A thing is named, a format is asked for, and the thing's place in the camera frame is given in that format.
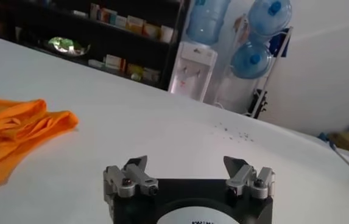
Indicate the black shelving unit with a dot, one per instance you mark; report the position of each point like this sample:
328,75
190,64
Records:
25,24

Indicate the dark blue cloth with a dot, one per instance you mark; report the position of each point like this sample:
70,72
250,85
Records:
279,42

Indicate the white green medicine box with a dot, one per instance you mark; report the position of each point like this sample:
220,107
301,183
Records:
151,74

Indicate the white red upright box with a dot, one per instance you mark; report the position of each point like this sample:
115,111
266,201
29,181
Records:
94,11

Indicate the white table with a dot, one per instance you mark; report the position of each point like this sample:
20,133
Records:
162,121

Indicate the white water dispenser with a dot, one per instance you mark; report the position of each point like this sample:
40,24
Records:
192,73

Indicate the white orange medicine box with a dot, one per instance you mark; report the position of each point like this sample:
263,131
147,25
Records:
152,30

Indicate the small white flat box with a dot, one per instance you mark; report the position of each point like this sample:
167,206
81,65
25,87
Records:
79,13

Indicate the glass bowl with green packets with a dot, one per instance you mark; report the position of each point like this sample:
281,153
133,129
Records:
66,45

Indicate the white metal jug rack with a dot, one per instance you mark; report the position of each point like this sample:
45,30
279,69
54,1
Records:
267,83

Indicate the orange t-shirt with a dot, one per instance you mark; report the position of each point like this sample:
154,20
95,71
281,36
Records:
16,128

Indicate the yellow green medicine box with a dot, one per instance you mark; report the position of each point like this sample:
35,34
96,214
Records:
135,69

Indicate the yellow white medicine box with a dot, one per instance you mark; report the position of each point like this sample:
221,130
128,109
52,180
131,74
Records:
135,24

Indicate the white flat medicine box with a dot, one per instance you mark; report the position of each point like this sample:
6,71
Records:
96,63

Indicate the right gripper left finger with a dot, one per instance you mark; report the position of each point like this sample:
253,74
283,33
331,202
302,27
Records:
136,175

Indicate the red white medicine box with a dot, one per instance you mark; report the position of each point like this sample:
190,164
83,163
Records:
107,16
114,62

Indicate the blue water jug upright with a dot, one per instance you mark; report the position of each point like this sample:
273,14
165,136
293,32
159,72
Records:
207,21

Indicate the blue white medicine box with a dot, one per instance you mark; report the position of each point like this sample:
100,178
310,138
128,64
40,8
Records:
121,22

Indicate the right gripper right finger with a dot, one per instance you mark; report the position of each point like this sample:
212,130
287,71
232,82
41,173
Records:
241,176

